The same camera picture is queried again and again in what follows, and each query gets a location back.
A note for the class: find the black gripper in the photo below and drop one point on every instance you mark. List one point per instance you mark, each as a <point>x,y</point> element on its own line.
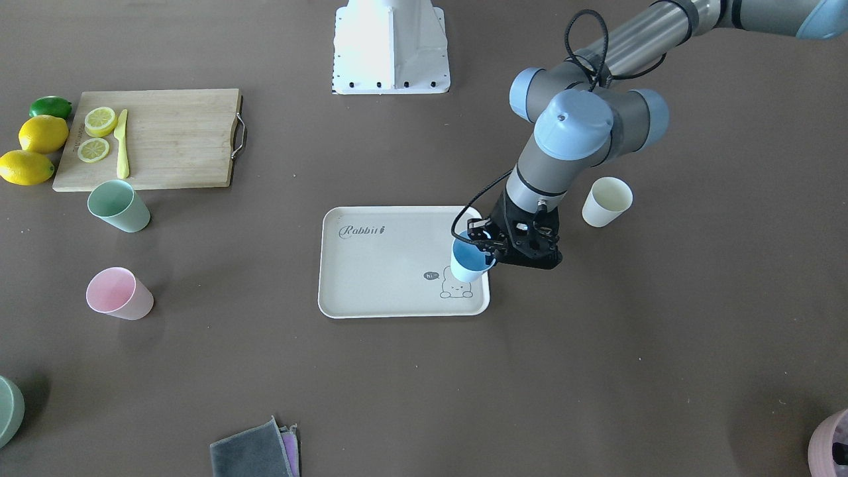
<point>498,223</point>

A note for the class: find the blue cup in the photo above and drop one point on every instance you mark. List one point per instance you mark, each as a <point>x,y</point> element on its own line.
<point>467,263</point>

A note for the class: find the green cup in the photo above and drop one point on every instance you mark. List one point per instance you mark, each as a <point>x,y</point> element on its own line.
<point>117,203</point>

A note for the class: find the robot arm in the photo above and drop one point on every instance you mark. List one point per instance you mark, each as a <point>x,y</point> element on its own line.
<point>579,122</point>

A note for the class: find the beige rabbit tray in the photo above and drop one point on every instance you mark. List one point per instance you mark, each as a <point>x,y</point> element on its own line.
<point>394,261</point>

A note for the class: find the cream cup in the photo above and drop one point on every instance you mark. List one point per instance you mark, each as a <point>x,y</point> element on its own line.
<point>608,198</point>

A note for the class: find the purple cloth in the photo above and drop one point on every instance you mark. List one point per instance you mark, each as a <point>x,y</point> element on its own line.
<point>290,439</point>

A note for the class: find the grey folded cloth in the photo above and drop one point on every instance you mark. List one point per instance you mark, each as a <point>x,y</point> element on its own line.
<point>256,452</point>

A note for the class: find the pink bowl with ice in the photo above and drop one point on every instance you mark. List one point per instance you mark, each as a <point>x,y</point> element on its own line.
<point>827,447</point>

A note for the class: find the yellow plastic knife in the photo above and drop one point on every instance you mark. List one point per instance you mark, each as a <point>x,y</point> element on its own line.
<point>120,134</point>

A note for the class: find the pink cup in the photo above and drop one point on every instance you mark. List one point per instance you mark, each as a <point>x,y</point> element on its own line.
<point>119,293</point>

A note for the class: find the lemon slice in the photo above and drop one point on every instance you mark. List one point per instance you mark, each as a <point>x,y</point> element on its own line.
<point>100,122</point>
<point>93,150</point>

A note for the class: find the whole lemon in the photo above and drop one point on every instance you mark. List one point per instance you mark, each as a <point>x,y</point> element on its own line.
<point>26,168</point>
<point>43,134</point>

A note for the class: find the green lime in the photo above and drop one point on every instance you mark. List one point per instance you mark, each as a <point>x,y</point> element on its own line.
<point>53,106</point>

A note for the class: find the green bowl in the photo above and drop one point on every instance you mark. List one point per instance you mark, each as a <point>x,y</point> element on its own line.
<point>12,410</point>

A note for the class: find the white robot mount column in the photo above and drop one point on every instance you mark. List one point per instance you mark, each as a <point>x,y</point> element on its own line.
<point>390,47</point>

